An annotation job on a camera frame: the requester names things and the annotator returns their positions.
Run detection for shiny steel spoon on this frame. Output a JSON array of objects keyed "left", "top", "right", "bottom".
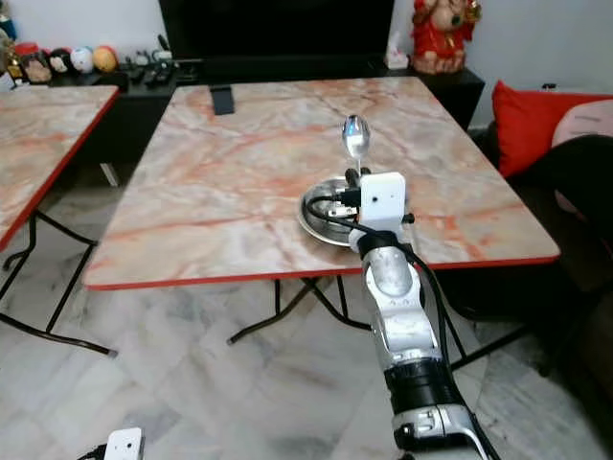
[{"left": 342, "top": 114, "right": 373, "bottom": 179}]

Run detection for round steel plate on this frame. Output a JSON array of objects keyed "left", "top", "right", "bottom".
[{"left": 297, "top": 177, "right": 375, "bottom": 249}]

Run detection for large marble folding table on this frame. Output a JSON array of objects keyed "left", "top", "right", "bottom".
[{"left": 82, "top": 77, "right": 562, "bottom": 373}]

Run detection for small pink white ornament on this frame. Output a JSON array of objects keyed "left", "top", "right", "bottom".
[{"left": 384, "top": 33, "right": 411, "bottom": 71}]

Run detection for small black stand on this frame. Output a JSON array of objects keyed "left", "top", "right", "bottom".
[{"left": 210, "top": 85, "right": 237, "bottom": 117}]

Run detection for red seated figurine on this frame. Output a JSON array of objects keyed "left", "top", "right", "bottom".
[{"left": 409, "top": 0, "right": 483, "bottom": 77}]

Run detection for black television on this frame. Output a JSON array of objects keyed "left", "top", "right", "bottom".
[{"left": 158, "top": 0, "right": 390, "bottom": 62}]

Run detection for red cushion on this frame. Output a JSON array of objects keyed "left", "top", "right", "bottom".
[{"left": 490, "top": 80, "right": 613, "bottom": 179}]

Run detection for dark sofa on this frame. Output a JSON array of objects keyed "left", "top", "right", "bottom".
[{"left": 474, "top": 132, "right": 613, "bottom": 384}]

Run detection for dark clutter of gadgets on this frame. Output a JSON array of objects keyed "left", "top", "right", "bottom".
[{"left": 119, "top": 36, "right": 202, "bottom": 89}]

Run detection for pink cushion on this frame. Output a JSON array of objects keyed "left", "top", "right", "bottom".
[{"left": 550, "top": 98, "right": 613, "bottom": 150}]

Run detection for marble folding table red edge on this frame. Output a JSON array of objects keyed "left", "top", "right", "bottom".
[{"left": 0, "top": 85, "right": 122, "bottom": 358}]

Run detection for glass jar red lid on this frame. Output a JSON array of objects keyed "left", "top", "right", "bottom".
[{"left": 13, "top": 42, "right": 55, "bottom": 86}]

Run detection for yellow orange ball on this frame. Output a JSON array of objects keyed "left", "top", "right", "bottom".
[{"left": 93, "top": 45, "right": 119, "bottom": 75}]

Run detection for white and blue ball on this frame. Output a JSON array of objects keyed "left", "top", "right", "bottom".
[{"left": 70, "top": 45, "right": 96, "bottom": 76}]

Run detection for black and white ball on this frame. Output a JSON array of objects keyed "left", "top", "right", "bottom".
[{"left": 49, "top": 48, "right": 74, "bottom": 76}]

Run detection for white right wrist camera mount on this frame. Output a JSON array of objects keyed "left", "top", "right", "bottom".
[{"left": 358, "top": 172, "right": 409, "bottom": 234}]

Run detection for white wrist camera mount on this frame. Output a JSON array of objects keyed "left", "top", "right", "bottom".
[
  {"left": 358, "top": 172, "right": 409, "bottom": 234},
  {"left": 104, "top": 427, "right": 146, "bottom": 460}
]

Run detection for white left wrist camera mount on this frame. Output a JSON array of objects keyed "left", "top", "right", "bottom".
[{"left": 104, "top": 427, "right": 146, "bottom": 460}]

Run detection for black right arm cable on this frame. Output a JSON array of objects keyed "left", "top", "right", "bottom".
[{"left": 305, "top": 195, "right": 461, "bottom": 370}]

